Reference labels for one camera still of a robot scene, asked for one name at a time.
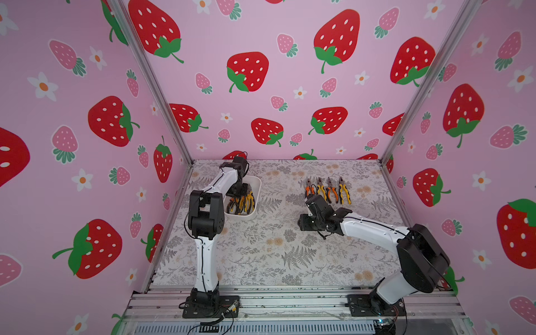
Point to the left aluminium corner post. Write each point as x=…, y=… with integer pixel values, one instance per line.
x=126, y=25

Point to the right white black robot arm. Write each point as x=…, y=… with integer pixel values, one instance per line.
x=422, y=260

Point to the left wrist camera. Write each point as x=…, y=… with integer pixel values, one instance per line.
x=241, y=165

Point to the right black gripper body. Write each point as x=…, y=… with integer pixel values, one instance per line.
x=312, y=203

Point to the yellow black pliers large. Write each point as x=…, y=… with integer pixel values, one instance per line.
x=321, y=188

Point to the orange black long-nose pliers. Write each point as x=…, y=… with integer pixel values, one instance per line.
x=332, y=194

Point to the aluminium corner post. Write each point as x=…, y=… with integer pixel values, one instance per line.
x=126, y=25
x=449, y=44

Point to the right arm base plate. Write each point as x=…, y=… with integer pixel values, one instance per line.
x=364, y=306

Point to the aluminium rail frame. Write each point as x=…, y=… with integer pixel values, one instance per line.
x=296, y=310

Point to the white plastic storage box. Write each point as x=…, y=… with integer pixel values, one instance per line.
x=253, y=184

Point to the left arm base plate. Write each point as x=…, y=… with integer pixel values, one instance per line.
x=226, y=307

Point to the orange black pliers large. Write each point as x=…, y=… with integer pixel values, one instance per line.
x=310, y=188

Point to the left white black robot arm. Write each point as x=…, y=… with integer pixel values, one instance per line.
x=206, y=220

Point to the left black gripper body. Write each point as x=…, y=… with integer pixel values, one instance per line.
x=239, y=190

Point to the right aluminium corner post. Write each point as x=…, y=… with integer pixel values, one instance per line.
x=449, y=44

